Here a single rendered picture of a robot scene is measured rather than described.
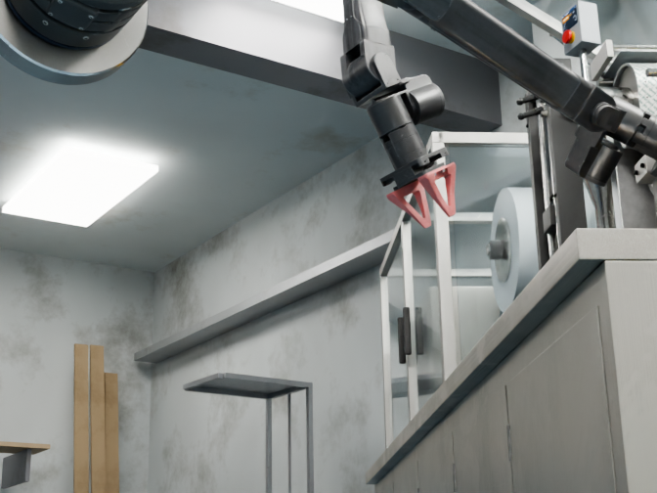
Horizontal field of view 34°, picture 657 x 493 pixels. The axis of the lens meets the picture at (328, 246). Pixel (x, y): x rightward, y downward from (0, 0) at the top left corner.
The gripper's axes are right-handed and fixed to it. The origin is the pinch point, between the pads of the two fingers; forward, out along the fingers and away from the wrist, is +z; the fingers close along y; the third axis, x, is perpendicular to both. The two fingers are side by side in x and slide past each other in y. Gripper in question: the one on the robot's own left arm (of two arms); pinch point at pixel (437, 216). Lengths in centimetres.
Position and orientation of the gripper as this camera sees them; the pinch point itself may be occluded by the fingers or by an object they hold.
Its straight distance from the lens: 167.4
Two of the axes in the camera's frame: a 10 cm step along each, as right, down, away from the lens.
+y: -5.4, 2.7, 7.9
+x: -7.2, 3.3, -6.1
